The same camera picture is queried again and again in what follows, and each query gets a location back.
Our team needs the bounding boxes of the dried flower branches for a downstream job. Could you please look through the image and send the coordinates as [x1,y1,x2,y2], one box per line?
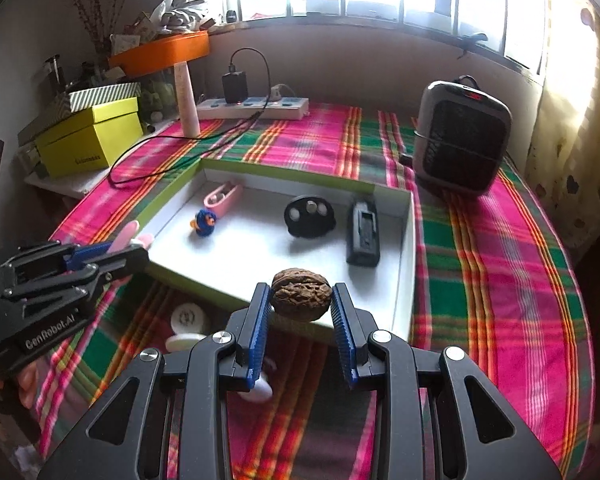
[62,0,131,56]

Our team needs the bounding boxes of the black rectangular device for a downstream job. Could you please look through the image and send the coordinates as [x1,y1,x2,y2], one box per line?
[346,195,382,267]

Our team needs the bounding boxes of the plaid tablecloth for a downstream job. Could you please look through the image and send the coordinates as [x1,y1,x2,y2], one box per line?
[39,102,596,480]

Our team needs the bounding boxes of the pink oblong case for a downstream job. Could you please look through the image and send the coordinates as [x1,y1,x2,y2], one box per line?
[111,220,155,251]

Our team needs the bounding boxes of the white power strip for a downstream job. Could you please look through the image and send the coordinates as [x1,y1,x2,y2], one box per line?
[196,96,311,122]

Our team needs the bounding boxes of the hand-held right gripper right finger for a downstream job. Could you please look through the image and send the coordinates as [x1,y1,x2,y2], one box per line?
[331,282,563,480]

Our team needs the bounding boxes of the black charger cable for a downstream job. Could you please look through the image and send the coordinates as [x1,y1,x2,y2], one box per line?
[108,47,271,188]

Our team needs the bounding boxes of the white egg-shaped gadget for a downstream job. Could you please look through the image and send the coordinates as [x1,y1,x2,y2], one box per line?
[239,371,275,402]

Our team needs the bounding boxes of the green striped box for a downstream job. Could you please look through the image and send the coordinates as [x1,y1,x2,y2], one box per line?
[55,82,142,116]

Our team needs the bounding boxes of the white side shelf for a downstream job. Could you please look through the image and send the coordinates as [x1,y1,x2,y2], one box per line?
[24,172,111,200]

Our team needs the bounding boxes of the cream cosmetic tube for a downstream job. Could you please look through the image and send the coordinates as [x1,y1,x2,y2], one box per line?
[175,60,202,138]

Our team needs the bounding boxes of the dark glass jar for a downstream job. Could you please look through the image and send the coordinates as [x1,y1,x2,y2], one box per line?
[42,55,63,96]

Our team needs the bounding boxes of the heart print curtain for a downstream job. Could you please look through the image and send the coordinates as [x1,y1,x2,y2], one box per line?
[525,0,600,261]

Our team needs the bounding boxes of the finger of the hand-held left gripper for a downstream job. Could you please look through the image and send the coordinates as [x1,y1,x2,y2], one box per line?
[0,242,113,291]
[0,247,151,307]

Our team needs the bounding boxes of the yellow cardboard box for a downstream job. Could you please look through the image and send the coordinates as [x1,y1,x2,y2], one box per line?
[34,97,145,179]

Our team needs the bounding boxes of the green white spool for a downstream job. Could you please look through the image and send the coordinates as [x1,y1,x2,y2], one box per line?
[164,302,212,354]

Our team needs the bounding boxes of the person's left hand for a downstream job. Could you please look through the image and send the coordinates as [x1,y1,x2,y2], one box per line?
[19,360,48,408]

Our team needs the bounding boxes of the blue orange knit toy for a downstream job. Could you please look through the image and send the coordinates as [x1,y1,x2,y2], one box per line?
[190,210,219,237]

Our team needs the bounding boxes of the pile of packets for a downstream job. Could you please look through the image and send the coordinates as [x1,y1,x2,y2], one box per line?
[111,0,216,43]

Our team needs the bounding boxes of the black round button device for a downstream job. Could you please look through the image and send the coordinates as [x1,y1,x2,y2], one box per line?
[283,194,337,240]

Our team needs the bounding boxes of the black charger adapter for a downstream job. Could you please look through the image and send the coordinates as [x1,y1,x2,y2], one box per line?
[222,71,248,105]

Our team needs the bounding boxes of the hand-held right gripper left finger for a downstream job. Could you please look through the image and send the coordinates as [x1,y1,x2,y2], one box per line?
[37,282,273,480]

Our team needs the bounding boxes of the green white cardboard box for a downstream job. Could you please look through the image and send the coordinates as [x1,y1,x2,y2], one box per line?
[132,157,418,346]

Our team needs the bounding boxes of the grey space heater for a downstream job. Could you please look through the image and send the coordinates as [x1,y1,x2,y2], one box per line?
[411,80,513,196]

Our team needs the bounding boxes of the orange storage box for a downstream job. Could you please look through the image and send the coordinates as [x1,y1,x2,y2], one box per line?
[109,30,211,73]

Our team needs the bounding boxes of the pale green jars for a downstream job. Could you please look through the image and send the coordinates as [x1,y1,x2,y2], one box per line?
[142,77,177,116]

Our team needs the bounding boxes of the salmon pink clip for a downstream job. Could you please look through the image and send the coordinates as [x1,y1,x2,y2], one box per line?
[203,182,243,209]

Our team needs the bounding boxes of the brown wrinkled walnut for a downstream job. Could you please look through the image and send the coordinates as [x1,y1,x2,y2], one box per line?
[271,268,332,321]

